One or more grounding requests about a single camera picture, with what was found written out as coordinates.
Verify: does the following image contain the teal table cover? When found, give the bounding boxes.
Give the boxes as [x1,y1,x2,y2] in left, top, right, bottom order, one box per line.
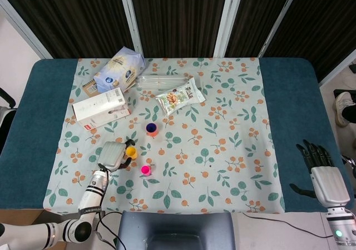
[0,57,355,213]

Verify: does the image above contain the white desk lamp box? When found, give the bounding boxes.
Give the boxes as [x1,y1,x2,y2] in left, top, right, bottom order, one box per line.
[72,87,133,129]

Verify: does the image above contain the white sneaker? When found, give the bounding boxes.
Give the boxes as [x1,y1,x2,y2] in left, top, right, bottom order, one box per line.
[334,91,356,127]

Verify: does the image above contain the dark white-framed folding screen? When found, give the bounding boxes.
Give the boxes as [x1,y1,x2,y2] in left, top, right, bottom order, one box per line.
[0,0,356,86]

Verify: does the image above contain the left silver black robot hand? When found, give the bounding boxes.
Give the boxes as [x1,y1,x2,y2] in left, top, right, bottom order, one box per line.
[97,139,137,173]

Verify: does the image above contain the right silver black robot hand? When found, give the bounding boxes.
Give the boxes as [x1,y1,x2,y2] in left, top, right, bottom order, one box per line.
[289,139,352,211]

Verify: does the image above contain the black office chair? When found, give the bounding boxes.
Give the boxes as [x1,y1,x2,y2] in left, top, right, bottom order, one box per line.
[0,87,17,157]

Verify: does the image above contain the black trouser leg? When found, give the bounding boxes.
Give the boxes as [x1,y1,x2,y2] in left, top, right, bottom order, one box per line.
[341,99,356,123]

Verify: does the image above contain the silver nut snack bag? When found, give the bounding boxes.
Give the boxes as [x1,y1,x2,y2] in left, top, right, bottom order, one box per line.
[155,77,207,116]

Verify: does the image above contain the grey robot torso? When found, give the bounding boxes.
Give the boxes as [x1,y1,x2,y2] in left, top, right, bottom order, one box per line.
[115,210,236,250]

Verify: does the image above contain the brown cardboard box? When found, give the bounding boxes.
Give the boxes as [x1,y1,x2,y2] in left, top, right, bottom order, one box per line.
[0,208,46,226]

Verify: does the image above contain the orange plastic cup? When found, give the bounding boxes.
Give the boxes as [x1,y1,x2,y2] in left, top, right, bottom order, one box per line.
[145,123,160,137]

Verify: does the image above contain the blue white paper bag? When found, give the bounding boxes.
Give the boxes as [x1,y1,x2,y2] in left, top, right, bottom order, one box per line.
[93,46,146,93]

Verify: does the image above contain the black floor cable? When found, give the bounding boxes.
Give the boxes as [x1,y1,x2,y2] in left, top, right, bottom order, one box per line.
[241,212,334,239]

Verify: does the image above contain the clear plastic tube pack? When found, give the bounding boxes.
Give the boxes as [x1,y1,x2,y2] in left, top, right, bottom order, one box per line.
[135,74,201,91]

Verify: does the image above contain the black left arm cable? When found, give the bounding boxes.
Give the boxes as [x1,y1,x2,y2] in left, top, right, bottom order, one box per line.
[95,163,117,248]

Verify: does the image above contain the yellow plastic cup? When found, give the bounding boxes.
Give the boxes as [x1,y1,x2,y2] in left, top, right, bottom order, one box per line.
[125,146,138,160]

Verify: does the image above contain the floral fruit print tablecloth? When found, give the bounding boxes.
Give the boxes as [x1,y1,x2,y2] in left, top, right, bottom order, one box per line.
[43,57,286,214]

